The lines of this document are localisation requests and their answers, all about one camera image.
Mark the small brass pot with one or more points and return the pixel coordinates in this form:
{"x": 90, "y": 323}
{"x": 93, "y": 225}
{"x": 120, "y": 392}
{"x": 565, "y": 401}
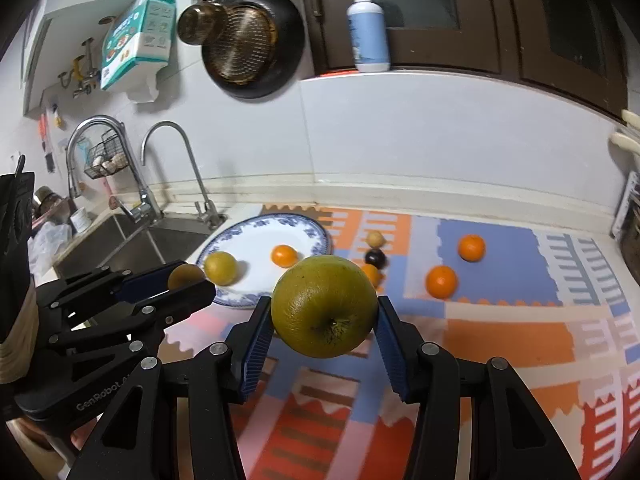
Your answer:
{"x": 201, "y": 22}

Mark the orange mandarin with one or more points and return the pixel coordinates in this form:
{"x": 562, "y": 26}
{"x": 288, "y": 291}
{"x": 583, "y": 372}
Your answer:
{"x": 472, "y": 248}
{"x": 441, "y": 282}

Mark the small orange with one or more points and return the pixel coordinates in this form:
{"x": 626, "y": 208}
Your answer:
{"x": 374, "y": 275}

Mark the black frying pan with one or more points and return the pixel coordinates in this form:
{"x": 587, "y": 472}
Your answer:
{"x": 286, "y": 52}

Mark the gloved left hand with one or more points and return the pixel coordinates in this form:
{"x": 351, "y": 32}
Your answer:
{"x": 19, "y": 311}

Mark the thin chrome faucet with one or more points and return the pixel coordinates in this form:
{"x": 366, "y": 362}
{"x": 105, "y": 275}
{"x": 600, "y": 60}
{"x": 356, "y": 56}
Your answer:
{"x": 206, "y": 211}

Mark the blue white pump bottle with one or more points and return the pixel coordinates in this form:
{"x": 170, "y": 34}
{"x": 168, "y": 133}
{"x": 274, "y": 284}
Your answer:
{"x": 367, "y": 30}

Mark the stainless steel sink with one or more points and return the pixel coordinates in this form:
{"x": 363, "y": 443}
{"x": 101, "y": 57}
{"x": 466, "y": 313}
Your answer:
{"x": 118, "y": 243}

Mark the small tan round fruit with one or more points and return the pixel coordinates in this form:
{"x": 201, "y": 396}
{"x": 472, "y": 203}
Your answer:
{"x": 375, "y": 239}

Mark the steel cooking pot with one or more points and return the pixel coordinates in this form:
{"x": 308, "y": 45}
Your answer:
{"x": 630, "y": 249}

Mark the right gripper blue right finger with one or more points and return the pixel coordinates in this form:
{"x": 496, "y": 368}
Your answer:
{"x": 399, "y": 343}

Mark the dark plum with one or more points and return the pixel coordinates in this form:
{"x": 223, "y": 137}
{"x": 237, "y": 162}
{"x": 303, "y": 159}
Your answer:
{"x": 375, "y": 257}

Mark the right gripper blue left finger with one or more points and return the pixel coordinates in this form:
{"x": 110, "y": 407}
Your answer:
{"x": 249, "y": 343}

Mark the cream pan handle lower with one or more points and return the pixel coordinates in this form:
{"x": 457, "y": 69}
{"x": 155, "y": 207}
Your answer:
{"x": 625, "y": 142}

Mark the large yellow-green pear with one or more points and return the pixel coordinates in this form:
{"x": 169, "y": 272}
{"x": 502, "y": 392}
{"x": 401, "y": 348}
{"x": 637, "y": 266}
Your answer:
{"x": 221, "y": 268}

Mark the small yellow-green fruit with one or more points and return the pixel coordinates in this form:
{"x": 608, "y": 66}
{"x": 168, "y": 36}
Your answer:
{"x": 186, "y": 274}

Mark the cream pan handle upper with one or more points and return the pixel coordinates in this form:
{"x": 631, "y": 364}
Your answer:
{"x": 632, "y": 119}

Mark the teal white tissue pack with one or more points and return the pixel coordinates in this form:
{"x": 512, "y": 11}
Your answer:
{"x": 137, "y": 48}

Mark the dark brown window frame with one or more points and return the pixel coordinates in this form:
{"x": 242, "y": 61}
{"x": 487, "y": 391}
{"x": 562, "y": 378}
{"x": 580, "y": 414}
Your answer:
{"x": 570, "y": 47}

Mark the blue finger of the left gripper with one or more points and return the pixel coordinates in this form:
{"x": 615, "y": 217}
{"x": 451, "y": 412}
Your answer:
{"x": 145, "y": 285}
{"x": 174, "y": 306}

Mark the large green apple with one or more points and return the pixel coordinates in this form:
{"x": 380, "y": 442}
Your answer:
{"x": 324, "y": 307}

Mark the brass perforated strainer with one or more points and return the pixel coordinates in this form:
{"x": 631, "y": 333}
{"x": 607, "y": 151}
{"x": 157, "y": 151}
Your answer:
{"x": 243, "y": 49}

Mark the wire sponge basket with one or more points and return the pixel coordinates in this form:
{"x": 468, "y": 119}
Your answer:
{"x": 103, "y": 156}

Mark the cream pan handle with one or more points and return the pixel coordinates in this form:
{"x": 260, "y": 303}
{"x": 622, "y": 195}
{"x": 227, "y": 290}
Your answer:
{"x": 632, "y": 119}
{"x": 625, "y": 142}

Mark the large chrome kitchen faucet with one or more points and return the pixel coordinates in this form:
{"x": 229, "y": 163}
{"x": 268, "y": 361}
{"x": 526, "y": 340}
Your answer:
{"x": 147, "y": 208}

